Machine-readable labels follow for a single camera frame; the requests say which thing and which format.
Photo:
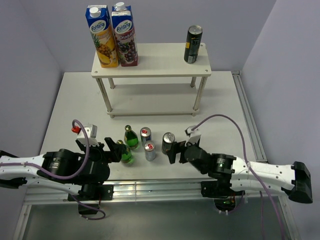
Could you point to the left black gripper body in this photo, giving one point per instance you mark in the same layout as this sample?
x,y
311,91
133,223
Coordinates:
x,y
98,153

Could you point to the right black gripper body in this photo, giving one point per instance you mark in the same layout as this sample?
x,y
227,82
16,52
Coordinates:
x,y
182,158

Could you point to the black can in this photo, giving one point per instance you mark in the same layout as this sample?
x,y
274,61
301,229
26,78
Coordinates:
x,y
167,141
193,42

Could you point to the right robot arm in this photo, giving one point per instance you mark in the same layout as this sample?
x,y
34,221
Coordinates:
x,y
233,176

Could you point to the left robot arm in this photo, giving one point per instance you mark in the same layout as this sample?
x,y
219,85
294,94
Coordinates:
x,y
54,170

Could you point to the white two-tier shelf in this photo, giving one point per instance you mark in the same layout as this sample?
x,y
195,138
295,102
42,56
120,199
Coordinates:
x,y
161,84

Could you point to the front green glass bottle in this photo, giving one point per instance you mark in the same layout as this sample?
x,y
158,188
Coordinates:
x,y
126,157

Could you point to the green glass bottle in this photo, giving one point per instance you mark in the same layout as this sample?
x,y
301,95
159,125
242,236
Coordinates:
x,y
130,137
126,157

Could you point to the rear green glass bottle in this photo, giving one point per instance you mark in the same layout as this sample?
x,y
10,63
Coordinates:
x,y
130,137

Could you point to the front silver energy can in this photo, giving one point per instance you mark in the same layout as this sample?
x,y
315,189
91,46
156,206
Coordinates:
x,y
150,150

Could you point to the silver energy can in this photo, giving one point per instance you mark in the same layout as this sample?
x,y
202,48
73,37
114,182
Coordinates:
x,y
145,135
150,150

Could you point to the rear silver energy can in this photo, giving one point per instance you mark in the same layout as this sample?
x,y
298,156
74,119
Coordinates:
x,y
145,135

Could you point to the grape juice carton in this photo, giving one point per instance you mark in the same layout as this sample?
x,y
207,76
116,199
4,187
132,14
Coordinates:
x,y
124,34

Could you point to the pineapple juice carton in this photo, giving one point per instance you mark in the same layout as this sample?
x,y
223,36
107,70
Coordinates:
x,y
101,31

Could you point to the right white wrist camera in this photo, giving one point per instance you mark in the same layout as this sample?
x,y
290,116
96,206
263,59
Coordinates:
x,y
193,136

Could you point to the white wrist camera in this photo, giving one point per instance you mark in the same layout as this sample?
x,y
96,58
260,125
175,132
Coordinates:
x,y
88,136
193,136

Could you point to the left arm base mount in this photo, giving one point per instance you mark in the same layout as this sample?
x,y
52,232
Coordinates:
x,y
89,200

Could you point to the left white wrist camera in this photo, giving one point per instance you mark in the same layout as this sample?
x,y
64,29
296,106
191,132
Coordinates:
x,y
88,136

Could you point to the aluminium front rail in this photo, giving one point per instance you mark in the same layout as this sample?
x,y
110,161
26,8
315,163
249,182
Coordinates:
x,y
126,191

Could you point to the aluminium rail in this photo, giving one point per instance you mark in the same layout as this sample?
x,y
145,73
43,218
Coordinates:
x,y
255,139
126,191

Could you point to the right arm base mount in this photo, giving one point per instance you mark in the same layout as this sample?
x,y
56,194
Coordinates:
x,y
226,200

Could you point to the aluminium right rail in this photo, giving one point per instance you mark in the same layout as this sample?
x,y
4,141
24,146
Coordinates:
x,y
255,139

